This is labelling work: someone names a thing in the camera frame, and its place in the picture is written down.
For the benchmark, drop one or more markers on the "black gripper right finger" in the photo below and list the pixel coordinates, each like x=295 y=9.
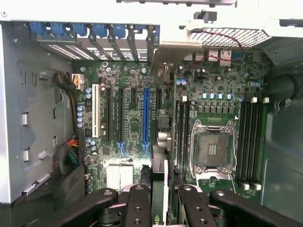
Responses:
x=196 y=210

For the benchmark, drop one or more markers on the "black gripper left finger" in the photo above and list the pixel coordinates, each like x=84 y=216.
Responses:
x=137 y=208

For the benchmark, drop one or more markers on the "metal socket cover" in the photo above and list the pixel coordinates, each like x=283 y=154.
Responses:
x=213 y=180

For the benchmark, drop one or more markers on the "silver chipset heatsink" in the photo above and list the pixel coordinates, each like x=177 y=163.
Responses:
x=119 y=176

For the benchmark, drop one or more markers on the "CPU socket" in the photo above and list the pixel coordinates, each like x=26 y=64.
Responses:
x=213 y=146

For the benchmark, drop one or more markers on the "green motherboard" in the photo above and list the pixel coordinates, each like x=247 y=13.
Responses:
x=132 y=113

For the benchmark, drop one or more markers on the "blue expansion slot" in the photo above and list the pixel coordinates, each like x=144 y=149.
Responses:
x=146 y=113

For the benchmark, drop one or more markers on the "long black expansion slot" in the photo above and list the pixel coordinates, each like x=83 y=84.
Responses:
x=121 y=113
x=109 y=113

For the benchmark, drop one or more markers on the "white expansion slot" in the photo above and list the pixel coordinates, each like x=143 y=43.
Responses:
x=95 y=111

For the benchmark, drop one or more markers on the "short black expansion slot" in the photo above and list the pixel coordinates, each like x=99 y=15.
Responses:
x=133 y=97
x=158 y=99

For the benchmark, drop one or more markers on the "open black PC case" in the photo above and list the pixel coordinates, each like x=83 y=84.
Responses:
x=284 y=142

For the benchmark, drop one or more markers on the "white power connector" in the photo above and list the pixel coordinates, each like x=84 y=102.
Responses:
x=78 y=81

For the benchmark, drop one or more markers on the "blue card latch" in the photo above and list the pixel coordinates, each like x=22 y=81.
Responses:
x=79 y=29
x=38 y=29
x=119 y=30
x=99 y=30
x=59 y=29

